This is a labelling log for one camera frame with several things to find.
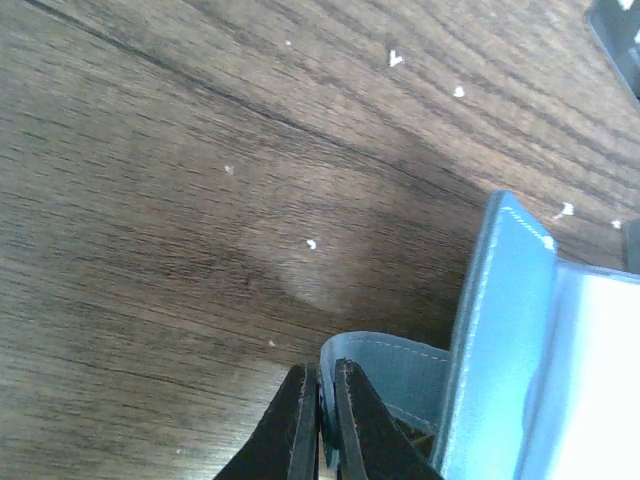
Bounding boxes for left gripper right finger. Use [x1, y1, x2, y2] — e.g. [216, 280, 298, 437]
[334, 359, 441, 480]

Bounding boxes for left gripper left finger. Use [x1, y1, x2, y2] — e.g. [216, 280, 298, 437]
[216, 364, 320, 480]

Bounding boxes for teal leather card holder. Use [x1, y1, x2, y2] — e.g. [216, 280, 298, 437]
[320, 190, 639, 479]

